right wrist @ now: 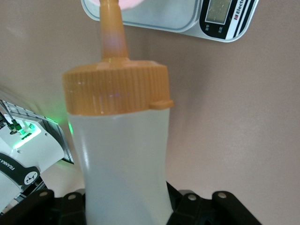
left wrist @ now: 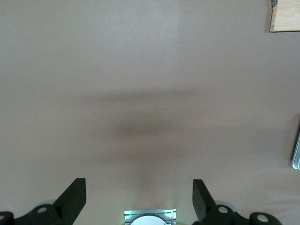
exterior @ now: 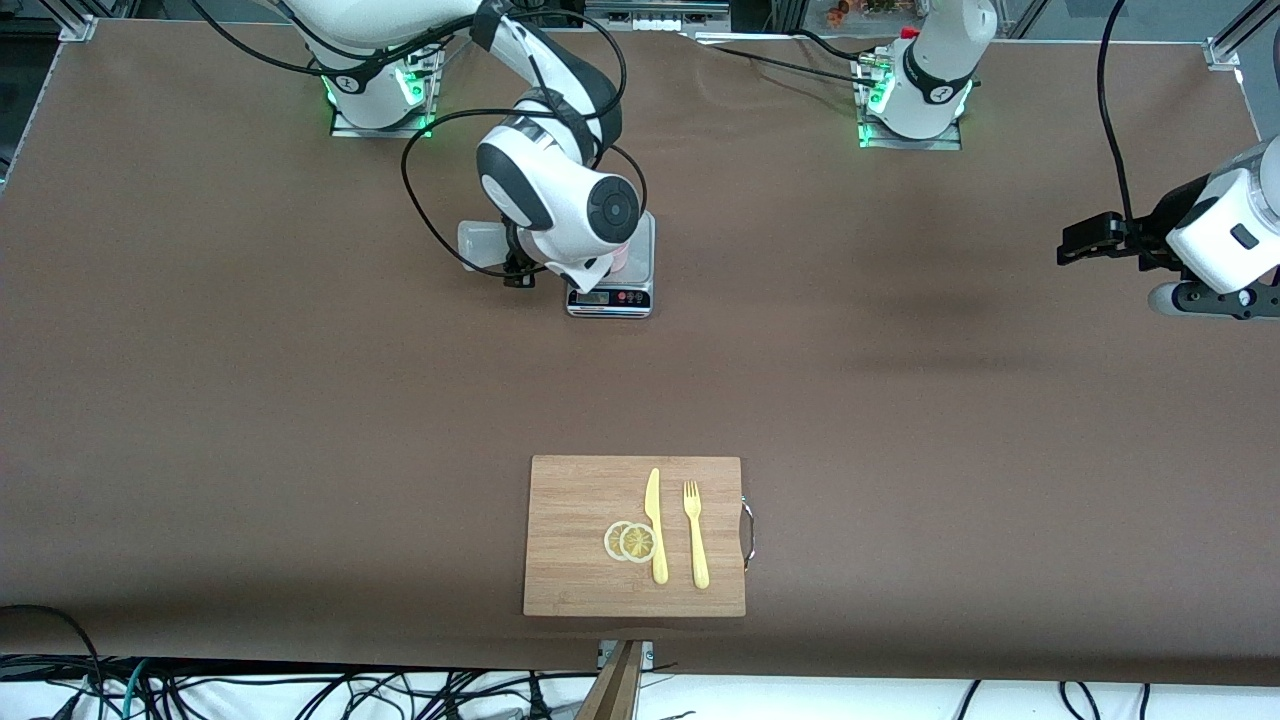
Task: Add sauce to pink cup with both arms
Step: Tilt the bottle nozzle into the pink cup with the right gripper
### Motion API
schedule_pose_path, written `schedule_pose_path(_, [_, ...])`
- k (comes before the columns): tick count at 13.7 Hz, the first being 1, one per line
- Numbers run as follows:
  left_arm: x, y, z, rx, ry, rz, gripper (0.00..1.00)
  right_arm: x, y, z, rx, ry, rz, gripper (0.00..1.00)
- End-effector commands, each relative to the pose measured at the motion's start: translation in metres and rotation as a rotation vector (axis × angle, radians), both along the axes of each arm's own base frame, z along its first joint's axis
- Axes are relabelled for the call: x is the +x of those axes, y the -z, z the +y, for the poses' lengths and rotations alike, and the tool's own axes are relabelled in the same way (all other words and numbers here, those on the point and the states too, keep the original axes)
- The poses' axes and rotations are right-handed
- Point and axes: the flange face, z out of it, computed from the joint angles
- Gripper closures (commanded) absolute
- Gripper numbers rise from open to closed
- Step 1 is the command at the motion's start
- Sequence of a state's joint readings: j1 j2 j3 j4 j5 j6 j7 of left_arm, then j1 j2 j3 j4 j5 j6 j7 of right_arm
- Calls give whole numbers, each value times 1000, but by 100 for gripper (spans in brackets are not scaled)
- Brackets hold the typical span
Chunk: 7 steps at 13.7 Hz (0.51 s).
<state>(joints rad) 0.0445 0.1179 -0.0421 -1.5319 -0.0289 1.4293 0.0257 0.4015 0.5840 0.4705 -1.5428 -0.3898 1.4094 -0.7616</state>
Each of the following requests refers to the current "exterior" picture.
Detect translucent squeeze bottle orange cap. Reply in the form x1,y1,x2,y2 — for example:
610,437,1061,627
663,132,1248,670
457,220,523,273

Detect silver digital kitchen scale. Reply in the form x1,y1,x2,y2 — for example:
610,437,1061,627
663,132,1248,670
566,210,657,319

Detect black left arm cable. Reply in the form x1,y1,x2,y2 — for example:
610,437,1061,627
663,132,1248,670
1097,0,1151,263

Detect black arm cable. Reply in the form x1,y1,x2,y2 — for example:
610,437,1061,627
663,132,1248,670
1097,0,1151,263
190,0,649,291

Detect aluminium frame profile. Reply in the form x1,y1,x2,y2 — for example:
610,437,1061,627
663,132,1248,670
35,0,101,43
1205,0,1280,71

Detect wooden cutting board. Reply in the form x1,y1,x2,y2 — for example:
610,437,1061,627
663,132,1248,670
522,455,757,618

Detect yellow plastic knife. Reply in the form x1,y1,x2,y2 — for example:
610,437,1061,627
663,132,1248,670
644,467,670,586

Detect yellow plastic fork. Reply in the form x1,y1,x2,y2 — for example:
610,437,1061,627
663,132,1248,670
682,480,711,590

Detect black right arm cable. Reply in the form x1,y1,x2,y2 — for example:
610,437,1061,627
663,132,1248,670
190,0,649,291

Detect teal cable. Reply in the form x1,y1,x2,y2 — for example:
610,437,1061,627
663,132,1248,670
120,658,151,720

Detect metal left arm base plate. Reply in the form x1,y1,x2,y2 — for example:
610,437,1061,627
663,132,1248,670
857,55,964,152

